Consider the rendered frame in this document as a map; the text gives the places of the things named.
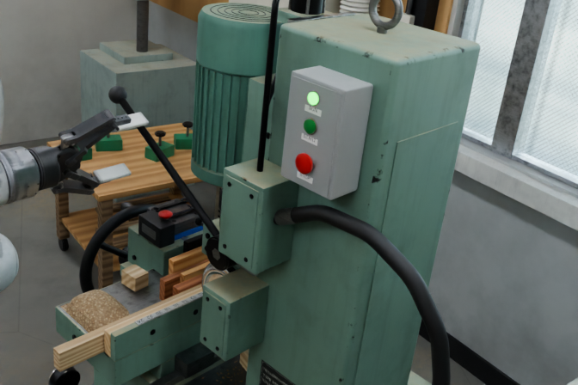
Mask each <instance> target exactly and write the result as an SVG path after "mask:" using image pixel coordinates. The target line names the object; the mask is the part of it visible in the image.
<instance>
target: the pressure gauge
mask: <svg viewBox="0 0 578 385"><path fill-rule="evenodd" d="M79 382H80V374H79V372H78V371H77V370H76V369H75V368H74V367H73V366H72V367H70V368H68V369H66V370H63V371H61V372H59V371H58V370H57V369H55V370H54V371H53V372H52V373H51V375H50V376H49V378H48V385H78V383H79Z"/></svg>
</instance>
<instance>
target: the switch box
mask: <svg viewBox="0 0 578 385"><path fill-rule="evenodd" d="M372 90H373V85H372V84H371V83H368V82H364V81H361V80H360V79H357V78H354V77H351V76H347V75H345V74H342V73H340V72H337V71H334V70H331V69H328V68H325V67H322V66H320V65H319V66H315V67H310V68H305V69H301V70H293V71H292V76H291V84H290V92H289V101H288V108H287V116H286V132H285V141H284V149H283V156H282V165H281V175H282V176H284V177H286V178H287V179H288V180H291V181H293V182H295V183H297V184H299V185H300V186H303V187H305V188H307V189H309V190H311V191H313V192H314V193H317V194H319V195H321V196H323V197H325V198H326V199H329V200H332V199H336V198H339V197H340V196H343V195H346V194H348V193H351V192H354V191H356V190H357V187H358V182H359V177H360V166H361V161H362V155H363V149H364V143H365V138H366V128H367V122H368V117H369V111H370V106H371V100H372ZM311 91H316V92H317V93H318V94H319V96H320V102H319V104H318V105H316V106H312V105H311V104H310V103H309V102H308V94H309V93H310V92H311ZM305 104H306V105H308V106H311V107H314V108H316V109H319V110H321V111H322V113H321V117H319V116H317V115H315V114H313V113H309V112H307V111H305V110H304V107H305ZM307 118H313V119H314V120H315V121H316V122H317V132H316V133H315V134H314V135H309V134H308V133H307V132H306V131H305V130H304V121H305V119H307ZM302 133H303V134H305V135H308V136H310V137H312V138H315V139H317V146H316V145H315V144H311V143H309V142H307V141H305V140H303V139H301V136H302ZM301 153H305V154H307V155H309V156H310V158H311V160H312V163H313V169H312V170H311V172H310V173H309V174H306V175H307V176H309V177H311V178H313V181H312V184H311V183H309V182H307V181H305V180H302V179H300V178H299V177H297V172H298V170H297V167H296V164H295V160H296V157H297V155H298V154H301Z"/></svg>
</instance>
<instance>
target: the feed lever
mask: <svg viewBox="0 0 578 385"><path fill-rule="evenodd" d="M108 97H109V99H110V101H111V102H113V103H115V104H120V105H121V106H122V108H123V109H124V110H125V112H126V114H133V113H135V112H134V111H133V109H132V108H131V106H130V105H129V103H128V102H127V101H126V97H127V92H126V90H125V89H124V88H123V87H121V86H113V87H112V88H111V89H110V90H109V92H108ZM137 129H138V131H139V132H140V133H141V135H142V136H143V138H144V140H145V141H146V142H147V144H149V146H150V147H151V149H152V150H153V152H154V153H155V155H156V156H157V158H158V159H159V161H160V162H161V163H162V165H163V166H164V167H165V169H166V170H167V172H168V173H169V175H170V176H171V178H172V179H173V181H174V182H175V183H176V185H177V186H178V187H179V189H180V190H181V192H182V193H183V195H184V196H185V198H186V199H187V200H188V202H189V204H190V205H191V206H192V207H193V208H194V210H195V212H196V213H197V214H198V216H199V217H200V219H201V221H202V222H203V223H204V225H205V226H206V227H207V229H208V230H209V231H210V233H211V234H212V237H211V238H209V239H208V241H207V243H206V255H207V258H208V259H209V261H210V263H211V264H212V265H213V266H214V267H215V268H216V269H218V270H220V271H223V270H226V269H228V268H230V267H233V266H235V265H239V264H237V263H236V262H235V261H234V260H232V259H230V258H229V257H227V256H226V255H224V254H222V253H220V252H219V250H218V242H219V231H218V229H217V227H216V226H215V225H214V223H213V222H212V220H211V219H210V217H209V216H208V215H207V214H206V212H205V211H204V209H203V208H202V206H201V205H200V203H199V202H198V200H197V199H196V198H195V196H194V195H193V194H192V192H191V191H190V190H189V188H188V186H187V185H186V184H185V182H184V181H183V179H182V178H181V176H180V175H179V174H178V173H177V171H176V170H175V168H174V167H173V165H172V164H171V163H170V161H169V159H168V158H167V157H166V155H165V154H164V153H163V151H162V150H161V149H160V147H159V146H158V144H157V143H156V141H155V140H154V138H153V137H152V136H151V134H150V133H149V132H148V130H147V129H146V128H145V126H140V127H137ZM240 267H242V268H243V269H244V270H245V271H246V272H248V273H249V274H250V275H252V276H257V275H258V274H254V273H252V272H250V271H249V270H247V269H246V268H244V267H243V266H240Z"/></svg>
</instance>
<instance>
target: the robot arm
mask: <svg viewBox="0 0 578 385"><path fill-rule="evenodd" d="M3 115H4V93H3V85H2V81H1V78H0V141H1V137H2V132H3ZM148 124H149V121H148V120H147V119H146V118H145V116H144V115H143V114H142V113H141V112H140V113H133V114H123V115H118V116H113V114H112V113H111V112H110V111H109V109H105V110H104V111H102V112H100V113H98V114H97V115H95V116H93V117H91V118H89V119H87V120H85V121H84V122H82V123H81V124H79V125H76V126H74V127H73V128H71V129H69V130H66V131H61V132H60V133H59V134H58V135H59V137H60V138H61V144H60V145H58V146H56V147H49V146H46V145H41V146H38V147H33V148H30V149H25V148H24V147H21V146H19V147H15V148H11V149H6V150H0V206H1V205H6V204H11V203H13V202H16V201H18V200H22V199H27V198H31V197H33V196H35V195H36V194H37V192H38V191H40V190H44V189H47V188H50V189H51V190H52V192H53V194H57V193H78V194H87V195H91V194H93V193H94V192H95V191H94V189H95V188H96V187H98V186H99V185H100V184H103V183H107V182H109V181H111V180H116V179H119V178H123V177H126V176H129V175H131V171H130V170H129V169H128V168H127V166H126V165H125V163H121V164H118V165H114V166H111V167H107V168H102V169H98V170H95V171H93V174H92V173H91V172H90V174H89V173H87V172H85V171H83V170H82V169H80V166H81V164H80V162H81V161H82V159H83V156H84V155H86V154H87V153H88V149H89V148H91V147H92V146H93V145H95V144H96V143H97V142H99V141H100V140H101V139H103V138H104V137H106V136H107V135H108V134H109V133H110V132H111V131H113V130H114V131H115V132H118V131H125V130H129V129H132V128H136V127H140V126H144V125H148ZM108 125H109V126H108ZM76 144H77V146H78V147H79V148H80V151H79V149H78V148H76V147H74V146H75V145H76ZM66 178H71V179H73V180H65V179H66ZM18 269H19V260H18V255H17V252H16V250H15V247H14V246H13V244H12V242H11V241H10V240H9V239H8V238H7V237H6V236H4V235H2V234H0V291H2V290H4V289H5V288H6V287H8V286H9V285H10V284H11V283H12V282H13V281H14V279H15V276H16V275H17V273H18Z"/></svg>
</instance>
